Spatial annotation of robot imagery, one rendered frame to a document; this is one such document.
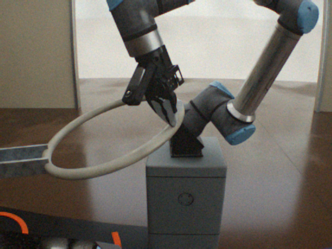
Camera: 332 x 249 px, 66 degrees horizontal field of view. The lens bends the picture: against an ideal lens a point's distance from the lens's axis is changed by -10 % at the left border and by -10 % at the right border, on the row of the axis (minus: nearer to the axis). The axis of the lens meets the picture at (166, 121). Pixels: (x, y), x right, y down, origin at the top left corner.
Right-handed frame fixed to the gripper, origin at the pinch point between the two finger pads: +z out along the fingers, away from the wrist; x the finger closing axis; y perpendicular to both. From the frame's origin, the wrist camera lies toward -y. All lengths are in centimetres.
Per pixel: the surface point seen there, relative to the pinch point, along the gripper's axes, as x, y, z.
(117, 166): 5.6, -17.3, 0.8
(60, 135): 44.6, -9.3, -0.6
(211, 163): 23, 38, 50
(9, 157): 46, -29, -6
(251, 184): 62, 138, 169
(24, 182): 243, 8, 85
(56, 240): 30, -36, 20
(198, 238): 33, 19, 90
